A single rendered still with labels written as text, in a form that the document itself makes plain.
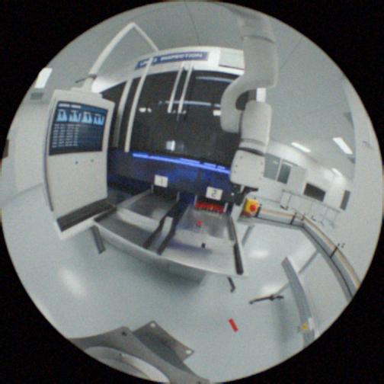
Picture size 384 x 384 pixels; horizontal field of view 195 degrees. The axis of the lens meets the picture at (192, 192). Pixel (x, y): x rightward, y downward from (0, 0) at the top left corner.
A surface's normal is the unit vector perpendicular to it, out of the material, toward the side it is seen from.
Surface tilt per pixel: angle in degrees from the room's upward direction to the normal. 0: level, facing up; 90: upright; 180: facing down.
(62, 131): 90
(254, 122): 90
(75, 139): 90
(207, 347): 0
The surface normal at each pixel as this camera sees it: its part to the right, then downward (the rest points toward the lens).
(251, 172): -0.18, 0.31
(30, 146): 0.96, 0.23
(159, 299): 0.18, -0.93
